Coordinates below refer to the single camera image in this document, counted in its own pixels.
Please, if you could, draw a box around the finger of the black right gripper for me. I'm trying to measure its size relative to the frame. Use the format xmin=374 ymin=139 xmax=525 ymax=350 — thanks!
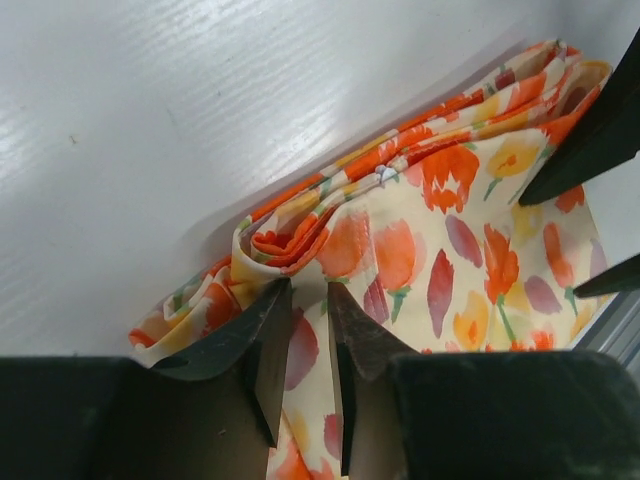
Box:
xmin=518 ymin=35 xmax=639 ymax=206
xmin=574 ymin=254 xmax=640 ymax=298

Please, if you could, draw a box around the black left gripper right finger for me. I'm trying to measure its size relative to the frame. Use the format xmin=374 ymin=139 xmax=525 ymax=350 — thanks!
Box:
xmin=327 ymin=283 xmax=639 ymax=479

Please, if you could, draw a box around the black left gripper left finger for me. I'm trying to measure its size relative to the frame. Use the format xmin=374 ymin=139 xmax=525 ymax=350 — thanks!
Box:
xmin=1 ymin=279 xmax=293 ymax=479

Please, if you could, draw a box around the aluminium rail frame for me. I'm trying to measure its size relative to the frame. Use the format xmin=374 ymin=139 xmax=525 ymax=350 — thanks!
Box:
xmin=571 ymin=290 xmax=639 ymax=382

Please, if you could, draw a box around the orange floral patterned skirt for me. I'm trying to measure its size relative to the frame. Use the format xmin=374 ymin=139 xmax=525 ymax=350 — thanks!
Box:
xmin=129 ymin=39 xmax=612 ymax=479

